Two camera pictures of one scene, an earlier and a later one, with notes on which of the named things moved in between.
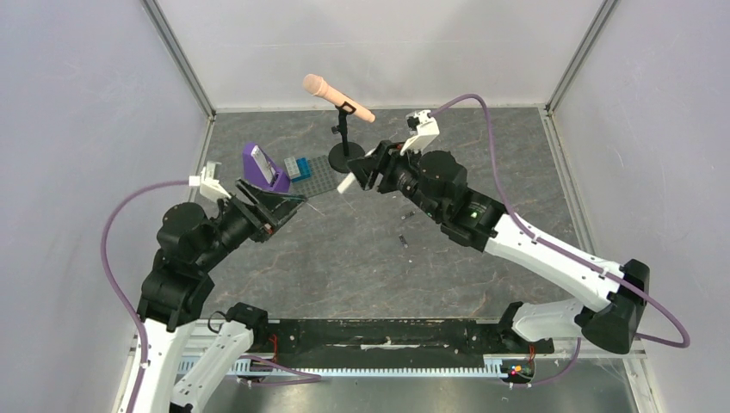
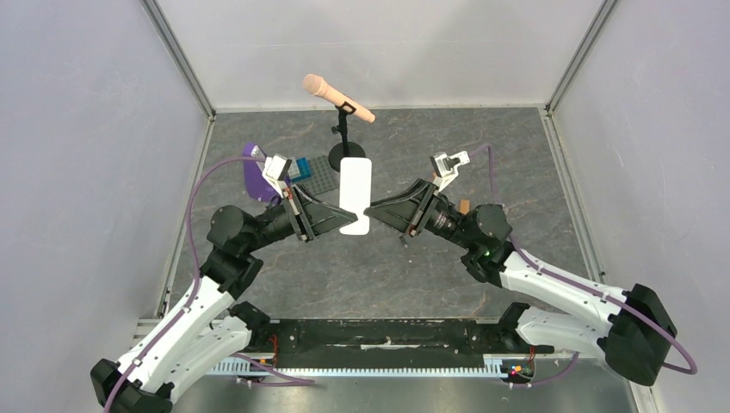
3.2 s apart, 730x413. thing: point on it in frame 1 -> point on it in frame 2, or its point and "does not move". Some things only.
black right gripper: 382,169 -> 422,208
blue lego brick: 305,169 does not move
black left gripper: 267,221 -> 319,218
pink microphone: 315,84 does not move
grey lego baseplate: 322,179 does not move
